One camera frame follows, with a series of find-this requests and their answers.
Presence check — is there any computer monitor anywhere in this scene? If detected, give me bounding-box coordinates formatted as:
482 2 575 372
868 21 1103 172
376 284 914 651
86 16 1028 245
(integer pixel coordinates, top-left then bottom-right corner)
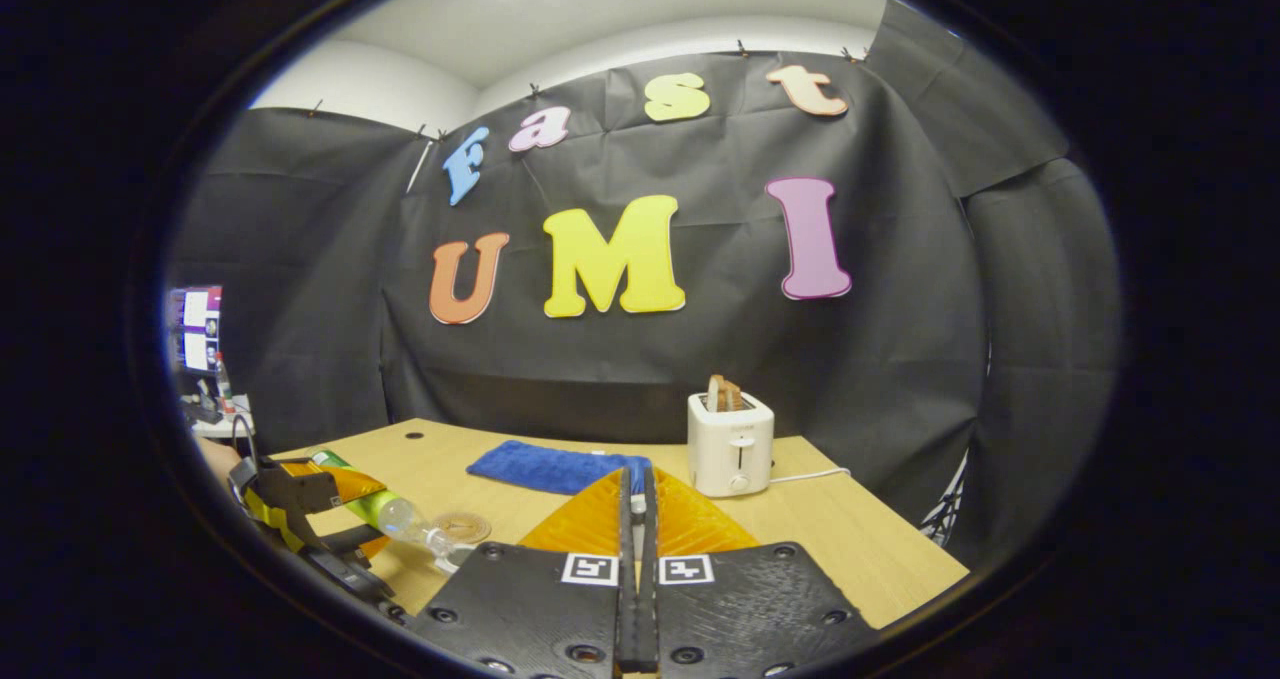
170 286 223 375

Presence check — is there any white toaster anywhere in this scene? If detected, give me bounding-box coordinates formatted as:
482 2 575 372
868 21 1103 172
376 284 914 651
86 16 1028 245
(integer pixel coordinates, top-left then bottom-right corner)
686 391 776 498

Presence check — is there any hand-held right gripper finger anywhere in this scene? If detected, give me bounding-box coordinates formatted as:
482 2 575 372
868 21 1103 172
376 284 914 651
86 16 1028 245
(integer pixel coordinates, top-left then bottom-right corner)
410 467 641 676
640 464 881 676

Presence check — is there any green label water bottle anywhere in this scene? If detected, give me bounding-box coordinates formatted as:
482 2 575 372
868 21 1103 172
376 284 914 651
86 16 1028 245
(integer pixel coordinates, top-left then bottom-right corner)
308 449 461 560

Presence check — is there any blue towel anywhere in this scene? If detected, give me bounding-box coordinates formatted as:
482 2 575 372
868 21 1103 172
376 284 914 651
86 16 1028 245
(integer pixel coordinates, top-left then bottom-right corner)
467 440 651 497

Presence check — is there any round brown coaster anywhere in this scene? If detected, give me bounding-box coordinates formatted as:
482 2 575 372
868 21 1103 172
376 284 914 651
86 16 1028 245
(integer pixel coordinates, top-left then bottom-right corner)
432 512 493 546

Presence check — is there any white side table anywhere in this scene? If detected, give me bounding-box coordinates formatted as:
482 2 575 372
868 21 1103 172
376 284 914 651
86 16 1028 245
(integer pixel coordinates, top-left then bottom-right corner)
190 399 256 440

